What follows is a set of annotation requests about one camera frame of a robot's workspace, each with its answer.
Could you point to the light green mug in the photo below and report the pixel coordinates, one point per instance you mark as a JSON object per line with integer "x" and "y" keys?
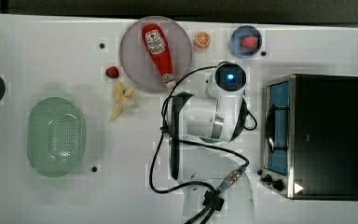
{"x": 209, "y": 141}

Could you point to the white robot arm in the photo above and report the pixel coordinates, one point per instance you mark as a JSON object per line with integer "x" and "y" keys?
{"x": 216, "y": 188}

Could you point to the peeled toy banana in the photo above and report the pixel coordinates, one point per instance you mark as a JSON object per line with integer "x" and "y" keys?
{"x": 123, "y": 99}

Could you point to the grey round plate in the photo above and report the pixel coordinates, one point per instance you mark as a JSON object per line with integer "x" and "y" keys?
{"x": 136, "y": 61}

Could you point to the orange slice toy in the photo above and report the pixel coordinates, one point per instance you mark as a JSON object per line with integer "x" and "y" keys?
{"x": 202, "y": 40}

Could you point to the red toy strawberry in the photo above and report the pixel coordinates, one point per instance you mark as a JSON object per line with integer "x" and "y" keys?
{"x": 112, "y": 72}

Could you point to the red ketchup bottle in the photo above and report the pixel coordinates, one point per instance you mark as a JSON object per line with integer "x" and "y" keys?
{"x": 156, "y": 44}

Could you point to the blue bowl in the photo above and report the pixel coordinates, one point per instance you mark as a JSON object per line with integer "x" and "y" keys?
{"x": 238, "y": 35}

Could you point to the pink toy strawberry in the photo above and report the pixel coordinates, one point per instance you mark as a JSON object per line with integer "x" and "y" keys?
{"x": 249, "y": 42}

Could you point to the green perforated colander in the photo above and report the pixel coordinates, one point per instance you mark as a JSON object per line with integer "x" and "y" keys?
{"x": 56, "y": 137}

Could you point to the silver toaster oven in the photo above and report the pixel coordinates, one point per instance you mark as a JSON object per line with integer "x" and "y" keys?
{"x": 310, "y": 137}

